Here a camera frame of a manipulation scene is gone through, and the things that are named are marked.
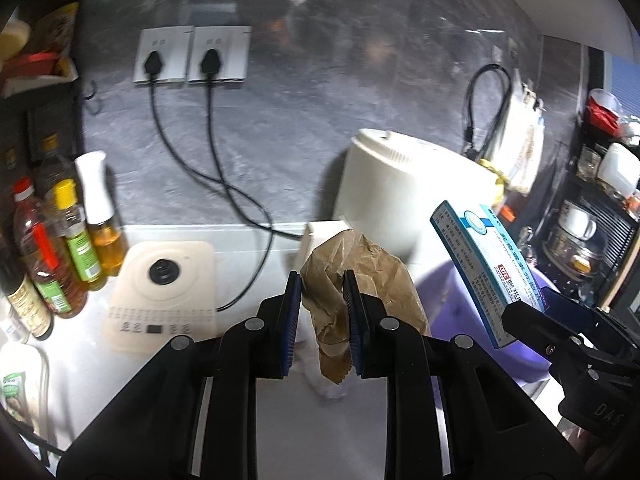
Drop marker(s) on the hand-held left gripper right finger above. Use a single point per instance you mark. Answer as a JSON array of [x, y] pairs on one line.
[[352, 325]]

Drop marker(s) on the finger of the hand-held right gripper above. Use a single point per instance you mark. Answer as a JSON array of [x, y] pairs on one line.
[[570, 310], [530, 322]]

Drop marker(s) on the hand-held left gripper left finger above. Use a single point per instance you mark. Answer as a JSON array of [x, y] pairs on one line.
[[292, 325]]

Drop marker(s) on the brown paper bag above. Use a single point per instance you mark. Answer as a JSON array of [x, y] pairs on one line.
[[350, 265]]

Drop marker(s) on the blue white medicine box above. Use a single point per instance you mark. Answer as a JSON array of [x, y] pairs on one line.
[[480, 265]]

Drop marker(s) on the purple plastic bucket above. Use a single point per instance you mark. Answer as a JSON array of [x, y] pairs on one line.
[[440, 290]]

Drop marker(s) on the steel pot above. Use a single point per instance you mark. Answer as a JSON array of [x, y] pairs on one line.
[[570, 252]]

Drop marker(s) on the white mug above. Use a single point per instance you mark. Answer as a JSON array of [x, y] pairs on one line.
[[577, 220]]

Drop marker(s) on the black shelf rack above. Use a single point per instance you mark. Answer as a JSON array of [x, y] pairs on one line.
[[615, 230]]

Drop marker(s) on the orange lid container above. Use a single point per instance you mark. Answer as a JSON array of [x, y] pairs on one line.
[[507, 212]]

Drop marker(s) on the cream induction cooker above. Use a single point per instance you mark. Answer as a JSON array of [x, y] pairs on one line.
[[165, 300]]

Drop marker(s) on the white air fryer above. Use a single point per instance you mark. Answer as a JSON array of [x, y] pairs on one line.
[[400, 195]]

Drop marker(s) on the clear glass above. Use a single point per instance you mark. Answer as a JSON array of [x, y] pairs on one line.
[[590, 162]]

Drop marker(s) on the white plastic container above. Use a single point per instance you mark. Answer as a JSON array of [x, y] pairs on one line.
[[620, 167]]

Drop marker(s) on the bundle of hanging plastic bags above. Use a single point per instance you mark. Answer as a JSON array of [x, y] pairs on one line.
[[520, 150]]

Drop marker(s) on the red cloth item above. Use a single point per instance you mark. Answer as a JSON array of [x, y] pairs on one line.
[[602, 110]]

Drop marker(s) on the white-cap oil spray bottle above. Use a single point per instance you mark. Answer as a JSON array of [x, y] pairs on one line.
[[102, 225]]

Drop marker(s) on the yellow-cap green-label bottle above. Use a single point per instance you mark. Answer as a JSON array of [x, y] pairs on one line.
[[77, 245]]

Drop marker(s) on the red-cap sauce bottle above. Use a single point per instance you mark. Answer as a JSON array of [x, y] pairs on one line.
[[40, 255]]

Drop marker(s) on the dark soy sauce bottle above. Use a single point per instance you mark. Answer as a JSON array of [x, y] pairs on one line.
[[25, 305]]

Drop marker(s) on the white bottle green label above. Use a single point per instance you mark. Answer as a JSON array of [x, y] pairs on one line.
[[20, 390]]

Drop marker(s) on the dark glass bottle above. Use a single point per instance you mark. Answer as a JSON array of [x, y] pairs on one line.
[[52, 165]]

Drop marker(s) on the black hook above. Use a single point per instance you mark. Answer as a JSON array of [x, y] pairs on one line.
[[90, 99]]

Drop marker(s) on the snack packets on shelf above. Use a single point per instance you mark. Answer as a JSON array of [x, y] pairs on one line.
[[45, 50]]

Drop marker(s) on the grey wall socket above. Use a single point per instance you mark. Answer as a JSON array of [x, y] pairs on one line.
[[162, 42], [225, 40]]

